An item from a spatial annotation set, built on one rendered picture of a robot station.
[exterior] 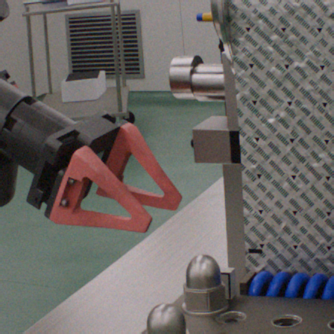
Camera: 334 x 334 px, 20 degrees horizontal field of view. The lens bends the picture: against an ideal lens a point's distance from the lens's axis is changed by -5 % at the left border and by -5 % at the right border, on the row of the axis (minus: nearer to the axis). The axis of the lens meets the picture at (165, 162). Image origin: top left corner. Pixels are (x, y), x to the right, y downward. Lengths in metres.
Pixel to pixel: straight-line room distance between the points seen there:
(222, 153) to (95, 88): 4.93
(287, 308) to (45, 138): 0.25
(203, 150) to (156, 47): 6.08
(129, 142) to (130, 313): 0.29
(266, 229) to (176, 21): 6.09
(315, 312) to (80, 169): 0.22
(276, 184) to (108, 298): 0.40
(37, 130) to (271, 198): 0.20
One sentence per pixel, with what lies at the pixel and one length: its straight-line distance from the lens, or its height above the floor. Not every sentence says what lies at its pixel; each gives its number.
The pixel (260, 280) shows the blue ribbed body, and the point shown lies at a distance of 0.76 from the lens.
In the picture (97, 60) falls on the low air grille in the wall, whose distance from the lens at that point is 7.14.
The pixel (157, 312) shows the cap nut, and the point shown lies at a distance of 0.64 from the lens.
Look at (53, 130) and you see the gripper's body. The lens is 0.80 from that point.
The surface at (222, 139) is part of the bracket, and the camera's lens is 0.84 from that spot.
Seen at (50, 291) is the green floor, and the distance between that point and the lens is 3.59.
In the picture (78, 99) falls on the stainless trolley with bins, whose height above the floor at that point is 0.27.
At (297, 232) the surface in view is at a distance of 0.77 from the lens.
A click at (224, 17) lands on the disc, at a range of 0.73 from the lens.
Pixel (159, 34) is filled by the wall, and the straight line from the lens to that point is 6.91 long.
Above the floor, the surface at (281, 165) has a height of 1.13.
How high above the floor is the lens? 1.33
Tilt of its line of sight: 15 degrees down
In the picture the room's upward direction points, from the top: 5 degrees counter-clockwise
